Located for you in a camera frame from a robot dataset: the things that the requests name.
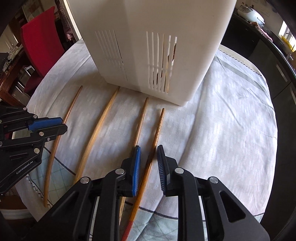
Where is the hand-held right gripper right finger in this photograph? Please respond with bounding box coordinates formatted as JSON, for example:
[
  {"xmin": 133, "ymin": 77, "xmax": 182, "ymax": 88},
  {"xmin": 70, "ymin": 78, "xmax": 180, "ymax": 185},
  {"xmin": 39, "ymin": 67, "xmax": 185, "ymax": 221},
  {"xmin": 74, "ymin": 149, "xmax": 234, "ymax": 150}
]
[{"xmin": 157, "ymin": 145, "xmax": 270, "ymax": 241}]

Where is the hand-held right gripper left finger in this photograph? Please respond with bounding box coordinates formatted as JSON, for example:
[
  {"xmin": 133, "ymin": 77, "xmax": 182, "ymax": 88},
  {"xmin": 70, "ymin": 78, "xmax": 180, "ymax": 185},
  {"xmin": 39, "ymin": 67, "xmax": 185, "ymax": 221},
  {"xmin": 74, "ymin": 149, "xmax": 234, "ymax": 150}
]
[{"xmin": 30, "ymin": 146, "xmax": 142, "ymax": 241}]

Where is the pale plastic basin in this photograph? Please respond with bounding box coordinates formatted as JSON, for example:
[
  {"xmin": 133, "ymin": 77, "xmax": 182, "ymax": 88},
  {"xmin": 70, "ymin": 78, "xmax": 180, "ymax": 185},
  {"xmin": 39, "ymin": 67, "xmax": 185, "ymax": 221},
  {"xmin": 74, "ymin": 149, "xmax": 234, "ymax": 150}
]
[{"xmin": 0, "ymin": 204, "xmax": 31, "ymax": 220}]

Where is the dark brown wooden chopstick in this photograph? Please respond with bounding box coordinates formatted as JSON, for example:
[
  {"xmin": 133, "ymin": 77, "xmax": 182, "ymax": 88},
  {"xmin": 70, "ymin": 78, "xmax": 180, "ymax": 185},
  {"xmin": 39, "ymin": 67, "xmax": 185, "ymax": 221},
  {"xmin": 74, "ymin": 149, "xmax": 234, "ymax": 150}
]
[{"xmin": 119, "ymin": 98, "xmax": 149, "ymax": 223}]

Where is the tan wooden chopstick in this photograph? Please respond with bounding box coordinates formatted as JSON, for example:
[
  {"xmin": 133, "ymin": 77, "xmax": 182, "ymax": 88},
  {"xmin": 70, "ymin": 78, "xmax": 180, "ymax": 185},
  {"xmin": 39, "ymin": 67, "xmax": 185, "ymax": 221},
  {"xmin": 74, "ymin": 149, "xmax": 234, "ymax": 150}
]
[
  {"xmin": 43, "ymin": 86, "xmax": 84, "ymax": 208},
  {"xmin": 73, "ymin": 86, "xmax": 121, "ymax": 184}
]

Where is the white plastic utensil holder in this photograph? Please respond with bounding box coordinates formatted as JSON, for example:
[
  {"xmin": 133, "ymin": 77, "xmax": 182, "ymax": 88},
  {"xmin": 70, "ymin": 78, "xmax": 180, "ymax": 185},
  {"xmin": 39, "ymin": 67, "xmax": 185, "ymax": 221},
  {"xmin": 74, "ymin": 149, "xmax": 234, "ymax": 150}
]
[{"xmin": 68, "ymin": 0, "xmax": 238, "ymax": 106}]

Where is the dark wooden dining table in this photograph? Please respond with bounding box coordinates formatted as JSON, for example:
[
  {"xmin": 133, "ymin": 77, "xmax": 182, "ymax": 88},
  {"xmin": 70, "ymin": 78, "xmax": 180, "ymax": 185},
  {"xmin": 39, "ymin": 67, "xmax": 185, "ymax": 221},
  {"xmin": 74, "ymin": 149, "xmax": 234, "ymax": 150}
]
[{"xmin": 0, "ymin": 46, "xmax": 31, "ymax": 106}]

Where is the brown chopstick with red end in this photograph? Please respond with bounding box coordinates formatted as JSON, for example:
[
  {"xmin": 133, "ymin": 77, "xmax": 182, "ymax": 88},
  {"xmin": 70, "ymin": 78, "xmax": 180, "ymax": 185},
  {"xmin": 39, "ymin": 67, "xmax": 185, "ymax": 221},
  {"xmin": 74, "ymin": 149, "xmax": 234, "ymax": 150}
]
[{"xmin": 121, "ymin": 108, "xmax": 165, "ymax": 241}]

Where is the white rice cooker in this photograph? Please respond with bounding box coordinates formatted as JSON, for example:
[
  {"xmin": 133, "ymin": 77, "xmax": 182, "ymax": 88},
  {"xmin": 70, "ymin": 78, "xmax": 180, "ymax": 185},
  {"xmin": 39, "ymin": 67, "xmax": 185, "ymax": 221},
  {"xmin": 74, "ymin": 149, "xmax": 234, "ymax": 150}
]
[{"xmin": 238, "ymin": 6, "xmax": 263, "ymax": 24}]

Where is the grey checked tablecloth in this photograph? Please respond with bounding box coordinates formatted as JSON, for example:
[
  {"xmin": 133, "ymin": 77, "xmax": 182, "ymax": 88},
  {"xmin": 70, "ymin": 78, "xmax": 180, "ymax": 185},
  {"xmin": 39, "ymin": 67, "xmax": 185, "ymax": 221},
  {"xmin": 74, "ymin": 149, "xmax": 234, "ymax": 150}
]
[{"xmin": 14, "ymin": 39, "xmax": 278, "ymax": 241}]

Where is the red covered chair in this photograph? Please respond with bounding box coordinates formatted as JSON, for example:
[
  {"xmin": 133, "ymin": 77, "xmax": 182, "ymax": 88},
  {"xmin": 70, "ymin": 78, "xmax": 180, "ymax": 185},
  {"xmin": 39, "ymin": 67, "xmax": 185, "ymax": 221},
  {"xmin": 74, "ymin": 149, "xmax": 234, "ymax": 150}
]
[{"xmin": 20, "ymin": 6, "xmax": 65, "ymax": 93}]

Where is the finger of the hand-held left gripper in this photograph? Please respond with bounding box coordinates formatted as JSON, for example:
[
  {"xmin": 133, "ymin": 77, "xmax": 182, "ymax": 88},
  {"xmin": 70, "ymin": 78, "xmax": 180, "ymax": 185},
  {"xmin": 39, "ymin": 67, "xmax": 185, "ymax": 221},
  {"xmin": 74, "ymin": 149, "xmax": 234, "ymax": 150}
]
[
  {"xmin": 0, "ymin": 124, "xmax": 68, "ymax": 151},
  {"xmin": 0, "ymin": 107, "xmax": 63, "ymax": 133}
]

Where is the yellow sponge holder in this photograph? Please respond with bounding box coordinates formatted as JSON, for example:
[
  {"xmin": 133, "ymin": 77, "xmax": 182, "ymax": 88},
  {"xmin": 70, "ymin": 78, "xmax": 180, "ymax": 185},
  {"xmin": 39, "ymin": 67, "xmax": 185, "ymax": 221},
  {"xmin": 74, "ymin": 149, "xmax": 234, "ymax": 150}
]
[{"xmin": 280, "ymin": 35, "xmax": 296, "ymax": 52}]

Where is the pink dish cloth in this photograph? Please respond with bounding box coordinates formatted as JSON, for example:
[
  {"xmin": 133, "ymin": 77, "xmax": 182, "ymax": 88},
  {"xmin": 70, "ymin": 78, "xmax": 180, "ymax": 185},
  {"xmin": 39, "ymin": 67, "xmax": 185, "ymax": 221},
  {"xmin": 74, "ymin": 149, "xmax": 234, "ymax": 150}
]
[{"xmin": 252, "ymin": 22, "xmax": 274, "ymax": 42}]

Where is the checked apron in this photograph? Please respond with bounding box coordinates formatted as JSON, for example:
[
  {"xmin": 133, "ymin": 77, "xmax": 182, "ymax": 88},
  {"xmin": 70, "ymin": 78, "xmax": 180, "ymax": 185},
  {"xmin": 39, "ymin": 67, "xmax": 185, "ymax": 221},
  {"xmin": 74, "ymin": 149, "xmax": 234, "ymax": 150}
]
[{"xmin": 57, "ymin": 0, "xmax": 75, "ymax": 42}]

